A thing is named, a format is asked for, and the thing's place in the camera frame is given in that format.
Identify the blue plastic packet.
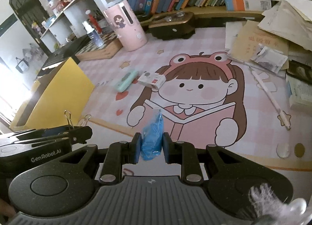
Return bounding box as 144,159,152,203
141,109,164,161

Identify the binder clip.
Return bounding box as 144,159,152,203
63,109,92,128

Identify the pink cartoon desk mat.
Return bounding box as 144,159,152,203
79,28,311,171

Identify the yellow cardboard box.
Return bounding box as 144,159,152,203
10,58,95,131

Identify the mint green case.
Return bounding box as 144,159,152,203
114,70,139,93

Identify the small white red box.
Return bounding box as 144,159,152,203
137,71,166,91

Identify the silver coin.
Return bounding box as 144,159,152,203
276,143,290,159

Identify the white pink pen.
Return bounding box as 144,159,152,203
249,67,291,131

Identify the wooden chessboard box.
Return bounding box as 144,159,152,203
75,32,123,61

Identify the black electronic keyboard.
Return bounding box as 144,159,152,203
37,35,90,78

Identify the white spray bottle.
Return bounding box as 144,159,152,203
82,21,104,48

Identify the gold coin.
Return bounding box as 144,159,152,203
294,143,305,158

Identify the dark wooden organizer box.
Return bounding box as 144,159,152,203
143,11,195,40

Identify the pink cylindrical container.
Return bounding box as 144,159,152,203
104,0,148,51

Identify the stack of papers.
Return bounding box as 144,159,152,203
230,0,311,66

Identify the white shelf unit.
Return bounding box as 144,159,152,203
41,0,123,52

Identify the orange white box lower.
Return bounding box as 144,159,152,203
224,0,272,11

